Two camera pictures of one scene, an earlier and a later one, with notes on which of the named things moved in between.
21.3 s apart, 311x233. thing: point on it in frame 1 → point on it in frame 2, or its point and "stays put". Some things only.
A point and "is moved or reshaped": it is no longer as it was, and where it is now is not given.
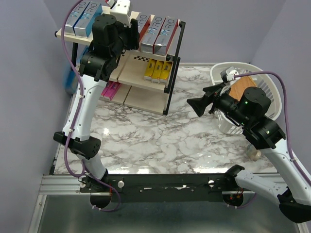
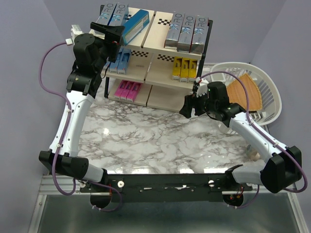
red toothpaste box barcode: (144, 30) → (171, 40)
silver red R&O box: (154, 27) → (186, 33)
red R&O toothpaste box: (165, 35) → (198, 35)
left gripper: (132, 33) → (112, 34)
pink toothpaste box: (109, 84) → (124, 89)
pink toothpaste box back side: (112, 91) → (133, 91)
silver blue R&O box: (73, 16) → (106, 12)
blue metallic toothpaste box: (80, 22) is moved or reshaped
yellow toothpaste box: (158, 68) → (184, 70)
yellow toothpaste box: (149, 69) → (177, 65)
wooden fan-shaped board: (238, 88) stays put
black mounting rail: (142, 188) stays put
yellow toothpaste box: (165, 72) → (192, 68)
